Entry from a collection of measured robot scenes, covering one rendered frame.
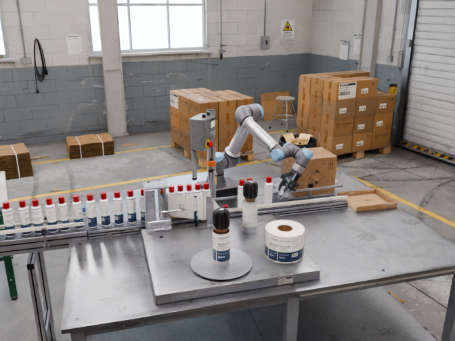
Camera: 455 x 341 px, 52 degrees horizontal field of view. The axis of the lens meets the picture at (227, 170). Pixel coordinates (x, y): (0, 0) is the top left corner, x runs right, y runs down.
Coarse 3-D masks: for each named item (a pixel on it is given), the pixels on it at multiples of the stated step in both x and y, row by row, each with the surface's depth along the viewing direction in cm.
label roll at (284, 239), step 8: (272, 224) 243; (280, 224) 243; (288, 224) 243; (296, 224) 243; (272, 232) 234; (280, 232) 234; (288, 232) 234; (296, 232) 234; (304, 232) 235; (272, 240) 233; (280, 240) 230; (288, 240) 230; (296, 240) 231; (272, 248) 234; (280, 248) 232; (288, 248) 231; (296, 248) 233; (272, 256) 236; (280, 256) 233; (288, 256) 233; (296, 256) 234
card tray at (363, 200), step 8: (344, 192) 326; (352, 192) 328; (360, 192) 330; (368, 192) 332; (376, 192) 331; (352, 200) 321; (360, 200) 321; (368, 200) 321; (376, 200) 321; (384, 200) 321; (392, 200) 314; (352, 208) 308; (360, 208) 303; (368, 208) 304; (376, 208) 306; (384, 208) 308
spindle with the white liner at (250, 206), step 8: (248, 184) 256; (256, 184) 257; (248, 192) 257; (256, 192) 258; (248, 200) 259; (256, 200) 262; (248, 208) 259; (256, 208) 261; (248, 216) 261; (256, 216) 263; (248, 224) 263; (256, 224) 265; (248, 232) 264
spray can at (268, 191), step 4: (268, 176) 293; (268, 180) 291; (268, 184) 292; (272, 184) 293; (268, 188) 292; (272, 188) 294; (264, 192) 295; (268, 192) 293; (264, 196) 296; (268, 196) 294; (264, 200) 297; (268, 200) 295
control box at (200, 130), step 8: (192, 120) 271; (200, 120) 269; (208, 120) 273; (192, 128) 272; (200, 128) 271; (208, 128) 274; (192, 136) 274; (200, 136) 272; (208, 136) 276; (192, 144) 276; (200, 144) 274
